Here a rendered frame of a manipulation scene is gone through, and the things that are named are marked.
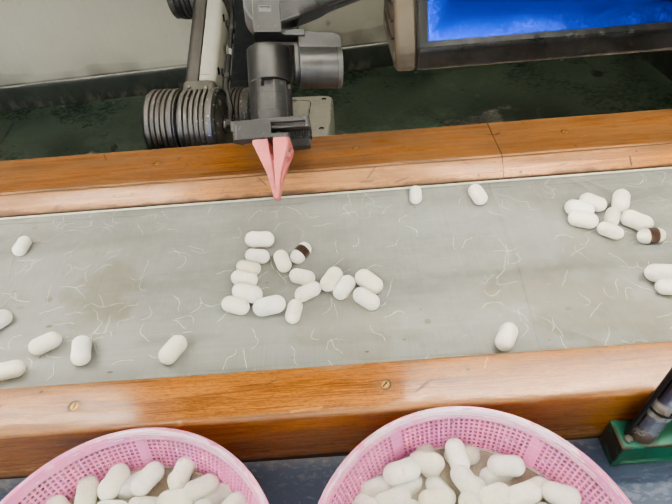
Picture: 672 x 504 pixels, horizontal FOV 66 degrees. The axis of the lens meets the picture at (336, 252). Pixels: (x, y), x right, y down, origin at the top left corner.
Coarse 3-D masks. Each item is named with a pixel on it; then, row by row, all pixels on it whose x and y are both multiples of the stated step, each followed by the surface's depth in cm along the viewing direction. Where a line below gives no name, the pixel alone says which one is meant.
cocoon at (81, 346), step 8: (80, 336) 57; (72, 344) 56; (80, 344) 56; (88, 344) 57; (72, 352) 55; (80, 352) 55; (88, 352) 56; (72, 360) 55; (80, 360) 55; (88, 360) 56
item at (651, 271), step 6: (654, 264) 59; (660, 264) 59; (666, 264) 59; (648, 270) 59; (654, 270) 58; (660, 270) 58; (666, 270) 58; (648, 276) 59; (654, 276) 58; (660, 276) 58; (666, 276) 58
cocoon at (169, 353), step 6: (174, 336) 56; (180, 336) 56; (168, 342) 55; (174, 342) 55; (180, 342) 56; (186, 342) 56; (162, 348) 55; (168, 348) 55; (174, 348) 55; (180, 348) 55; (162, 354) 55; (168, 354) 55; (174, 354) 55; (180, 354) 56; (162, 360) 55; (168, 360) 55; (174, 360) 55
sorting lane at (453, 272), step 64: (384, 192) 74; (448, 192) 73; (512, 192) 72; (576, 192) 71; (640, 192) 71; (0, 256) 70; (64, 256) 69; (128, 256) 68; (192, 256) 67; (320, 256) 66; (384, 256) 65; (448, 256) 64; (512, 256) 64; (576, 256) 63; (640, 256) 62; (64, 320) 61; (128, 320) 60; (192, 320) 60; (256, 320) 59; (320, 320) 59; (384, 320) 58; (448, 320) 58; (512, 320) 57; (576, 320) 57; (640, 320) 56; (0, 384) 55
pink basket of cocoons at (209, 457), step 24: (120, 432) 47; (144, 432) 47; (168, 432) 47; (72, 456) 46; (96, 456) 48; (120, 456) 48; (144, 456) 49; (168, 456) 49; (192, 456) 48; (216, 456) 46; (24, 480) 45; (48, 480) 46; (72, 480) 47; (240, 480) 45
